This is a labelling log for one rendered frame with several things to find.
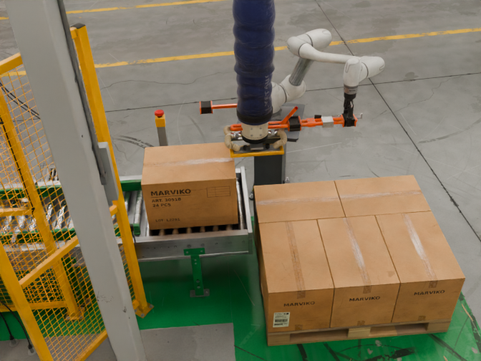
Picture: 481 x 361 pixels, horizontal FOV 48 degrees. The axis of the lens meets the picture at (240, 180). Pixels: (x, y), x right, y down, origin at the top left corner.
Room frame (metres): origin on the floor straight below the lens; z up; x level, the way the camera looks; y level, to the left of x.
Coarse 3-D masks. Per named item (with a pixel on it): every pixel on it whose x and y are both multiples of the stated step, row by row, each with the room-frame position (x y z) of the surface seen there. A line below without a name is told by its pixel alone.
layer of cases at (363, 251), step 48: (288, 192) 2.97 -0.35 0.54; (336, 192) 2.95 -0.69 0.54; (384, 192) 2.93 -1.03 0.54; (288, 240) 2.49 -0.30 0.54; (336, 240) 2.47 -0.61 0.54; (384, 240) 2.46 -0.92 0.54; (432, 240) 2.44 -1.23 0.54; (288, 288) 2.09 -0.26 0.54; (336, 288) 2.08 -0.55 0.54; (384, 288) 2.10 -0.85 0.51; (432, 288) 2.11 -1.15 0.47
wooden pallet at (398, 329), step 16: (432, 320) 2.11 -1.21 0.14; (448, 320) 2.12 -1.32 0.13; (272, 336) 2.06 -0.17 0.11; (288, 336) 2.07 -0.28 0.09; (304, 336) 2.11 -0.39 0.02; (320, 336) 2.11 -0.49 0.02; (336, 336) 2.10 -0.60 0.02; (352, 336) 2.09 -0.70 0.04; (368, 336) 2.09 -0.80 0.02; (384, 336) 2.10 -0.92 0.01
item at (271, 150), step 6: (264, 144) 2.83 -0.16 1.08; (270, 144) 2.83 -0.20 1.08; (234, 150) 2.76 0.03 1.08; (240, 150) 2.76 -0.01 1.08; (246, 150) 2.76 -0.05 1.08; (252, 150) 2.76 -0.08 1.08; (258, 150) 2.75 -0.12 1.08; (264, 150) 2.75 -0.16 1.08; (270, 150) 2.75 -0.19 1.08; (276, 150) 2.75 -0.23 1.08; (282, 150) 2.75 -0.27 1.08; (234, 156) 2.72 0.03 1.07; (240, 156) 2.72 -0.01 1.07; (246, 156) 2.73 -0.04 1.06
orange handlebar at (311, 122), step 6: (216, 108) 3.11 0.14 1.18; (306, 120) 2.91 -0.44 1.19; (312, 120) 2.89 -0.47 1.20; (318, 120) 2.91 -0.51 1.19; (336, 120) 2.92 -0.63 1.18; (342, 120) 2.89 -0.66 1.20; (234, 126) 2.88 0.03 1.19; (240, 126) 2.88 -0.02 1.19; (270, 126) 2.85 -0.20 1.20; (276, 126) 2.85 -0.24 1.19; (282, 126) 2.85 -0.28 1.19; (312, 126) 2.87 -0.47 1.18
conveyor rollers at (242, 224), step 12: (240, 192) 2.99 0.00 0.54; (0, 204) 2.94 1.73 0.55; (240, 204) 2.85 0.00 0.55; (12, 216) 2.82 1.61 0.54; (48, 216) 2.80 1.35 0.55; (60, 216) 2.79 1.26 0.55; (240, 216) 2.72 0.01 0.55; (192, 228) 2.64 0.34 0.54; (204, 228) 2.62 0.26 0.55; (216, 228) 2.61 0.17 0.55; (228, 228) 2.61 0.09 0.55; (240, 228) 2.61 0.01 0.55
